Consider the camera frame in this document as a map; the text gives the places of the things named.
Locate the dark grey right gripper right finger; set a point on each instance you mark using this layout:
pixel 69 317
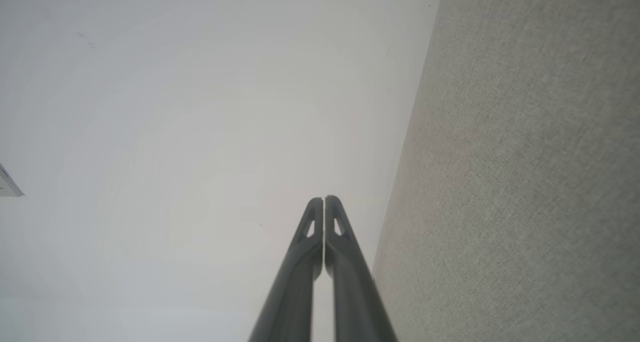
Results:
pixel 355 292

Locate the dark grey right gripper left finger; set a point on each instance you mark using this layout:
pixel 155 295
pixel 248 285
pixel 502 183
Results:
pixel 295 287

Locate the white grey panel corner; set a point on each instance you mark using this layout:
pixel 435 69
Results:
pixel 7 186

